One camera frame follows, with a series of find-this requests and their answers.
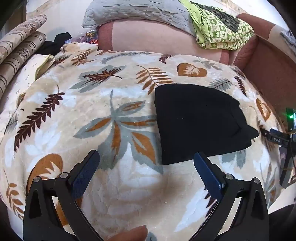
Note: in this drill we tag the patterned armrest cover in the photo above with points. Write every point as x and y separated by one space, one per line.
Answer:
285 37

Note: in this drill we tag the black pants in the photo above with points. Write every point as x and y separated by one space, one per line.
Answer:
196 122

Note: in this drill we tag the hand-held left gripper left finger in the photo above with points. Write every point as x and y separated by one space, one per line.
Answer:
83 172

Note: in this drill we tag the colourful snack packets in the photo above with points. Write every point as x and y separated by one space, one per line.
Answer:
91 38

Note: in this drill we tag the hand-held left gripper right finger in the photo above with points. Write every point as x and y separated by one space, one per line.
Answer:
209 176

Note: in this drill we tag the black cloth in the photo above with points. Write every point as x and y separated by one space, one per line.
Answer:
54 44

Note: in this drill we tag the green patterned cloth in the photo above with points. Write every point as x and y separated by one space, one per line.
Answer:
215 32

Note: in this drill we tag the grey quilted blanket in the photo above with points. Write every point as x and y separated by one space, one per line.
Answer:
138 14

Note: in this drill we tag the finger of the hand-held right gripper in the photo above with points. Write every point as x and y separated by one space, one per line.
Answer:
275 136

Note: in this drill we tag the leaf print fleece blanket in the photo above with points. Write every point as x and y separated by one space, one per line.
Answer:
92 120

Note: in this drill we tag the dark grey textured cloth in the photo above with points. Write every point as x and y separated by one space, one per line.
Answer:
222 16

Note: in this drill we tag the person's left hand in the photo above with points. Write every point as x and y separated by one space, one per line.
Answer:
129 234

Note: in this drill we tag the cream printed sheet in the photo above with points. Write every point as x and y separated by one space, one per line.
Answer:
27 71

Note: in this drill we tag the pink bolster cushion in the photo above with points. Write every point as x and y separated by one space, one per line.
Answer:
157 38

